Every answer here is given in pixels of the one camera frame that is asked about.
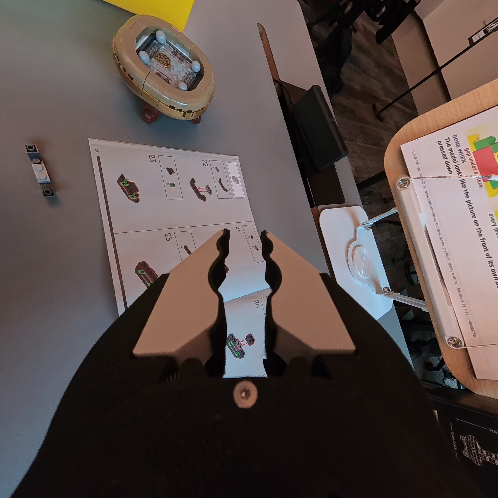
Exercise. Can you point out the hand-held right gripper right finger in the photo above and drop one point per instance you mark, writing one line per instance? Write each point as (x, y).
(307, 311)

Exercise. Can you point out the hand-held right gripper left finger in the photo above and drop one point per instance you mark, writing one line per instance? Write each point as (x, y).
(179, 311)

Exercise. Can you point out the yellow plastic bin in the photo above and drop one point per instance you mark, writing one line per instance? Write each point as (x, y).
(163, 11)

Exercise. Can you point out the grey desk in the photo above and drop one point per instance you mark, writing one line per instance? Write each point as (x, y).
(58, 97)

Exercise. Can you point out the white stand base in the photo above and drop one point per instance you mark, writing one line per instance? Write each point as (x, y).
(342, 233)

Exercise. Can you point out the brick instruction booklet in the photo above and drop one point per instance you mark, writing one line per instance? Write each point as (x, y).
(155, 210)

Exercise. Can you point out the printed instruction sheet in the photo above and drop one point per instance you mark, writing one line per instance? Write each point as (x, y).
(459, 241)

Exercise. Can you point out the dark rectangular box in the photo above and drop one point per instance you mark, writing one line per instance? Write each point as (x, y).
(319, 128)

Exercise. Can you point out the black printed box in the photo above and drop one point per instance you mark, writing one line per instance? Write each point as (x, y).
(467, 420)

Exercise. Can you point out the small grey brick assembly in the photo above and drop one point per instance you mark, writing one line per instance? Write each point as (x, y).
(40, 173)

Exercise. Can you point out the wooden book stand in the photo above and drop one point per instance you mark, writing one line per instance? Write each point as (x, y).
(412, 128)

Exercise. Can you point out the tan round brick model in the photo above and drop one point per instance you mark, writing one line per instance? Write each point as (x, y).
(136, 77)

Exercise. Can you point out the black backpack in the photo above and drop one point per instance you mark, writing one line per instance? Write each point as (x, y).
(336, 58)

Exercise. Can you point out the black sign stand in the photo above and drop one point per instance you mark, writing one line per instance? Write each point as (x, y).
(428, 77)

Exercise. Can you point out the brown wooden strip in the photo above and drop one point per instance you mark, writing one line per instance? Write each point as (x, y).
(268, 50)

